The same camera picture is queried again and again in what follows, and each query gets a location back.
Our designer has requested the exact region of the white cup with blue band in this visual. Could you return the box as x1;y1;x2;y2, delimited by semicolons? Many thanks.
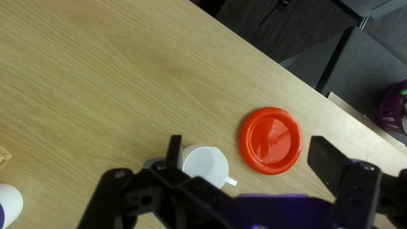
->
0;182;25;229

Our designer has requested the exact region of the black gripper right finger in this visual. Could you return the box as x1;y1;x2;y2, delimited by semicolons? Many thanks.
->
306;135;407;229

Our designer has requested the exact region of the purple wire basket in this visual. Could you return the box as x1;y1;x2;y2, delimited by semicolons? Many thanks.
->
376;79;407;135

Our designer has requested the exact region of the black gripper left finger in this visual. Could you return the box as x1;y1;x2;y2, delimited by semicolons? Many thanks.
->
76;134;240;229

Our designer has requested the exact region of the white mug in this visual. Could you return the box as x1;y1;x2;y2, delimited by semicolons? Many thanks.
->
176;144;239;191

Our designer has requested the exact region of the orange plate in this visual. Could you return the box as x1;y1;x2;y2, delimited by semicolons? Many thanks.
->
237;106;304;177

